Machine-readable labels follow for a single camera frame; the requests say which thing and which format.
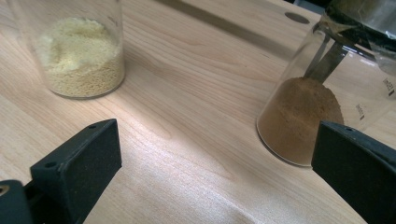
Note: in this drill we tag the glass jar with yellow granules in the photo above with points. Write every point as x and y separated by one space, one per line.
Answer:
81 62

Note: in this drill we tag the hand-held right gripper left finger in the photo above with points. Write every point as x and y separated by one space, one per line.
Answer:
81 168

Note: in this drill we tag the glass jar with brown powder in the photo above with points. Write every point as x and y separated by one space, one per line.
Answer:
295 118

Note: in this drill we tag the metal spoon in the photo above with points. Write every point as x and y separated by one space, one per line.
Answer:
328 62

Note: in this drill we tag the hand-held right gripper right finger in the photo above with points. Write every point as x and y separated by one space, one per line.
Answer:
358 174

